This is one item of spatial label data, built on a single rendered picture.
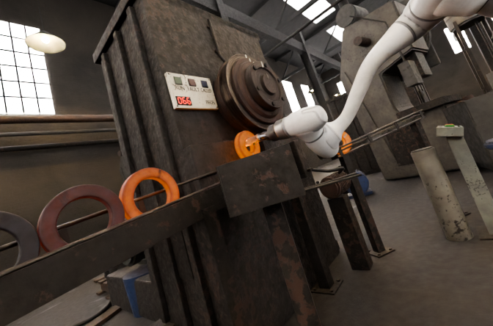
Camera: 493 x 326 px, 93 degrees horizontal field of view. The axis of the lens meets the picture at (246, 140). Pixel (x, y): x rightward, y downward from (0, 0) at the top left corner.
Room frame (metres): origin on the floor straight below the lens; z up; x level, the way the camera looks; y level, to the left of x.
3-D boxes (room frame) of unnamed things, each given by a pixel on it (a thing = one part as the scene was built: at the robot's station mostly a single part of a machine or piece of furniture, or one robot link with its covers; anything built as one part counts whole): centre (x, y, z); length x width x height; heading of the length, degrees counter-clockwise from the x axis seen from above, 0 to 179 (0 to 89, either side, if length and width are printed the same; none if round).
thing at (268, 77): (1.23, -0.20, 1.11); 0.28 x 0.06 x 0.28; 140
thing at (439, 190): (1.42, -0.97, 0.26); 0.12 x 0.12 x 0.52
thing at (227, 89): (1.30, -0.12, 1.11); 0.47 x 0.06 x 0.47; 140
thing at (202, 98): (1.10, 0.18, 1.15); 0.26 x 0.02 x 0.18; 140
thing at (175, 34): (1.57, 0.21, 0.88); 1.08 x 0.73 x 1.76; 140
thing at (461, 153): (1.35, -1.12, 0.31); 0.24 x 0.16 x 0.62; 140
